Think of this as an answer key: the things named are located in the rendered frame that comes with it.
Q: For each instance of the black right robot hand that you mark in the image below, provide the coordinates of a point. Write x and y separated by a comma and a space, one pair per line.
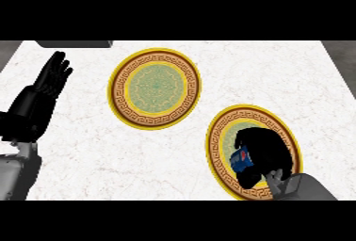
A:
269, 150

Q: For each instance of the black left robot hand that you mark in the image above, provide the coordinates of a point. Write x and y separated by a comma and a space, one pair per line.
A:
33, 103

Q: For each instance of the blue can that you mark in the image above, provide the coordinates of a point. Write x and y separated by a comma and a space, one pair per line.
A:
241, 160

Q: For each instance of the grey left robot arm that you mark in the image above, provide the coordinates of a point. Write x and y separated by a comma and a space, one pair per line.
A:
17, 171

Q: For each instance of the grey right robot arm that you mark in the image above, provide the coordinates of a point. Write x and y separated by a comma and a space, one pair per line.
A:
302, 187

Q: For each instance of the yellow brown patterned plate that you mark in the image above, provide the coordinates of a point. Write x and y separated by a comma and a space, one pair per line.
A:
222, 147
156, 88

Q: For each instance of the dark grey appliance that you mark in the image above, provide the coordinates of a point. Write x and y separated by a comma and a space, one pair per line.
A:
74, 43

